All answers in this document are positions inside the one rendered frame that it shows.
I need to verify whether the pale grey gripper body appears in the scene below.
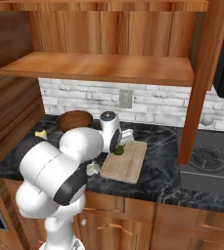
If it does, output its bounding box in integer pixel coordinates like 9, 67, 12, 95
118, 128, 135, 146

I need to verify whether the green lime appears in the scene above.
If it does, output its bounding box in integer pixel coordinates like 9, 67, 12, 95
112, 146, 125, 156

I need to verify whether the light wooden cutting board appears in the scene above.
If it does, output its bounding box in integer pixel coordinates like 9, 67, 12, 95
99, 140, 149, 185

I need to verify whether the white garlic bulb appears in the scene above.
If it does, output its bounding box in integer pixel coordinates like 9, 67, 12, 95
85, 161, 102, 177

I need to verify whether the brown wooden bowl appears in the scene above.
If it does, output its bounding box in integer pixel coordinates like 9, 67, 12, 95
56, 109, 94, 134

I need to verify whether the wooden cabinet door with knob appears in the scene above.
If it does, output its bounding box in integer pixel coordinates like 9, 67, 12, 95
177, 0, 224, 165

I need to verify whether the wooden drawer front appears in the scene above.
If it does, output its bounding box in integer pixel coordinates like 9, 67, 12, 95
124, 196, 157, 223

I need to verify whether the pale round door knob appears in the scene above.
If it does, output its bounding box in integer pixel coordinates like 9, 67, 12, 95
201, 113, 214, 127

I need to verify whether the grey gas hob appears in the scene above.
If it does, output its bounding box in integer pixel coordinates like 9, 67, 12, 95
176, 127, 224, 197

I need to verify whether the wooden base cupboard door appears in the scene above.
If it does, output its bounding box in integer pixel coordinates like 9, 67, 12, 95
151, 203, 224, 250
78, 211, 155, 250

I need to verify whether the grey wall outlet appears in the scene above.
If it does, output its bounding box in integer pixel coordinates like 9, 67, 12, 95
118, 89, 134, 109

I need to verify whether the wooden wall cabinet with shelf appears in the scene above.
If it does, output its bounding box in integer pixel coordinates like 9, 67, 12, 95
0, 0, 209, 88

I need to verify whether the wooden cupboard handle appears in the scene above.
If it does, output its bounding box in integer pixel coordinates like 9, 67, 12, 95
96, 223, 135, 236

